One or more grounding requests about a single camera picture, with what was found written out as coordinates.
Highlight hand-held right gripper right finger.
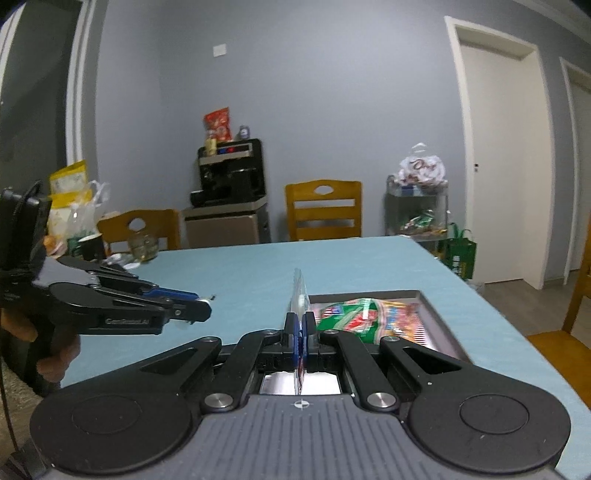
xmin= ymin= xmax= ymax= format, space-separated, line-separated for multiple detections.
xmin=302 ymin=310 xmax=465 ymax=412

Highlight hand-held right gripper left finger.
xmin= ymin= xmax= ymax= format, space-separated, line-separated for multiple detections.
xmin=124 ymin=313 xmax=302 ymax=412

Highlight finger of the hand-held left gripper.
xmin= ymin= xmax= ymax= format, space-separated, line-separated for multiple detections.
xmin=54 ymin=256 xmax=199 ymax=300
xmin=98 ymin=289 xmax=213 ymax=324

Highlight grey cardboard box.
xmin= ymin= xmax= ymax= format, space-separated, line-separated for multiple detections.
xmin=257 ymin=288 xmax=473 ymax=398

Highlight person's left hand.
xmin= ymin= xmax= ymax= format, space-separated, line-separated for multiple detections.
xmin=0 ymin=307 xmax=81 ymax=384

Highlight green snack bag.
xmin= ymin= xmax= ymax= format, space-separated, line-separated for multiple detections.
xmin=316 ymin=298 xmax=385 ymax=345

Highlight glass ashtray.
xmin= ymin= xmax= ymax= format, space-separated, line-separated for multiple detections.
xmin=128 ymin=234 xmax=160 ymax=263

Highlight teal tablecloth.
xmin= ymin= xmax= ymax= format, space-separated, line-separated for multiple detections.
xmin=60 ymin=235 xmax=583 ymax=480

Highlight wooden chair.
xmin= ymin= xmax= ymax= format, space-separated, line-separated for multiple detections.
xmin=526 ymin=230 xmax=591 ymax=398
xmin=284 ymin=180 xmax=363 ymax=242
xmin=96 ymin=209 xmax=181 ymax=256

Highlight dark green cup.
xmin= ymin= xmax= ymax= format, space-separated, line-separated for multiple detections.
xmin=78 ymin=234 xmax=107 ymax=262

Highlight red orange snack packet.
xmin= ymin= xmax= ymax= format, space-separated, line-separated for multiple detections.
xmin=379 ymin=299 xmax=433 ymax=348

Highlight black beige water dispenser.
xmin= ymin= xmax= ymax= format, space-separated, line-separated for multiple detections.
xmin=182 ymin=138 xmax=271 ymax=250

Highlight yellow bag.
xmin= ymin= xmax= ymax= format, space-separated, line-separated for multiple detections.
xmin=48 ymin=160 xmax=91 ymax=246

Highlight green wrapped candies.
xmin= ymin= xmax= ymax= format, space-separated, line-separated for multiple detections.
xmin=401 ymin=209 xmax=447 ymax=234

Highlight green shopping bag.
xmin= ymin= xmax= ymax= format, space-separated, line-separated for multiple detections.
xmin=436 ymin=222 xmax=478 ymax=281

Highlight red snack bag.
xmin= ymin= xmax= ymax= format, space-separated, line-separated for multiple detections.
xmin=202 ymin=106 xmax=232 ymax=142

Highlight glass shelf cart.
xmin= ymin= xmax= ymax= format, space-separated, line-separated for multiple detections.
xmin=385 ymin=175 xmax=450 ymax=243

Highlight white plastic bag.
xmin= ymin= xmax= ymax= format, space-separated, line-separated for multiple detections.
xmin=399 ymin=143 xmax=448 ymax=186

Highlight white door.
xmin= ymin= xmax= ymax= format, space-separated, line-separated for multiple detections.
xmin=444 ymin=16 xmax=555 ymax=290
xmin=558 ymin=57 xmax=591 ymax=285

